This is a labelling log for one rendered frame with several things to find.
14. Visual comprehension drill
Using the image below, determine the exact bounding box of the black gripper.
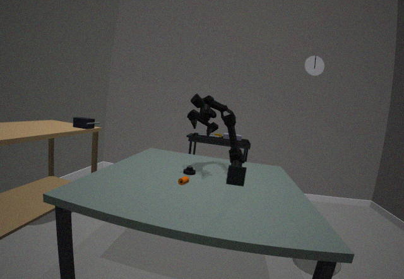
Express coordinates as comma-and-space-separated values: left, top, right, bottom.
187, 109, 218, 137

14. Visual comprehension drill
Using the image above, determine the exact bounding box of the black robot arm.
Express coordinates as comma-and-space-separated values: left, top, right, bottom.
191, 94, 245, 167

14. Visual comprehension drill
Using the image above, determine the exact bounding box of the orange tapered knob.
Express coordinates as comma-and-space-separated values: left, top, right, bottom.
179, 176, 189, 185

